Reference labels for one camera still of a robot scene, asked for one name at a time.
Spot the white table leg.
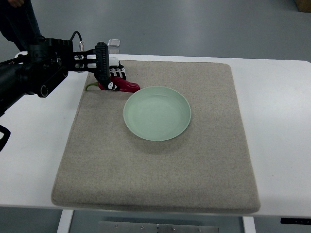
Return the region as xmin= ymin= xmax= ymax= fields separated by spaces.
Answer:
xmin=242 ymin=216 xmax=256 ymax=233
xmin=57 ymin=210 xmax=74 ymax=233

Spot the cardboard box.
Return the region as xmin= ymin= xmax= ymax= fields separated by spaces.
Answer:
xmin=295 ymin=0 xmax=311 ymax=13

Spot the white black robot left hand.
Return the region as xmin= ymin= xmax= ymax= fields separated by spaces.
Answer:
xmin=108 ymin=57 xmax=126 ymax=92

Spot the floor socket plate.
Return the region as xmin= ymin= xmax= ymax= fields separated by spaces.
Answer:
xmin=107 ymin=39 xmax=121 ymax=47
xmin=108 ymin=48 xmax=120 ymax=54

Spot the person in dark clothes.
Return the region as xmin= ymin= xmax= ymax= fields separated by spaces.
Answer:
xmin=0 ymin=0 xmax=42 ymax=51

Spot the floor socket plate upper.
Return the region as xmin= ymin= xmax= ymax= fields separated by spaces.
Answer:
xmin=107 ymin=39 xmax=121 ymax=47

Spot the white table leg left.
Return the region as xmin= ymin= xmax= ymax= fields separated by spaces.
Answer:
xmin=57 ymin=210 xmax=74 ymax=233

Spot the light green plate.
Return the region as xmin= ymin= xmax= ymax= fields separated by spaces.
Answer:
xmin=123 ymin=86 xmax=191 ymax=141

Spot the black table control panel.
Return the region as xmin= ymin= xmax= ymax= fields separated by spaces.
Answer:
xmin=280 ymin=217 xmax=311 ymax=225

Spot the floor socket plate lower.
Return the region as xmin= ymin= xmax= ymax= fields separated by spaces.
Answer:
xmin=108 ymin=48 xmax=120 ymax=54

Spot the red chili pepper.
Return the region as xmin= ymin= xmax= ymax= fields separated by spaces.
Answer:
xmin=85 ymin=76 xmax=140 ymax=93

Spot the beige felt mat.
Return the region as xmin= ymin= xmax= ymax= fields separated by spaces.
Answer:
xmin=51 ymin=59 xmax=260 ymax=214

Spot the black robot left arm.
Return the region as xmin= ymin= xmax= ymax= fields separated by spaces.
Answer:
xmin=0 ymin=38 xmax=110 ymax=115

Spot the white table leg right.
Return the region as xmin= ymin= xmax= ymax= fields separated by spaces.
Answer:
xmin=242 ymin=216 xmax=256 ymax=233

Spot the metal crossbar under table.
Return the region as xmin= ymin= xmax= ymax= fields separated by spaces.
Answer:
xmin=97 ymin=221 xmax=219 ymax=233

